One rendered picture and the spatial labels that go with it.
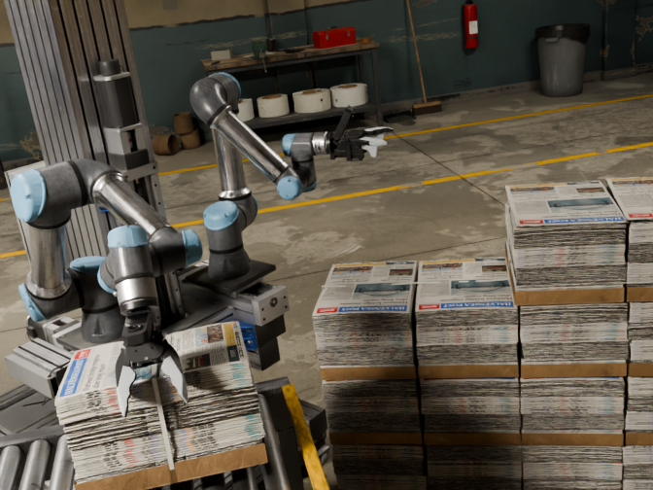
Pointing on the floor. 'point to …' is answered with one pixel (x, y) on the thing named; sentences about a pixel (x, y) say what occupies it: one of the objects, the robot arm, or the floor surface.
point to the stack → (450, 477)
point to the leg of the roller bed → (287, 437)
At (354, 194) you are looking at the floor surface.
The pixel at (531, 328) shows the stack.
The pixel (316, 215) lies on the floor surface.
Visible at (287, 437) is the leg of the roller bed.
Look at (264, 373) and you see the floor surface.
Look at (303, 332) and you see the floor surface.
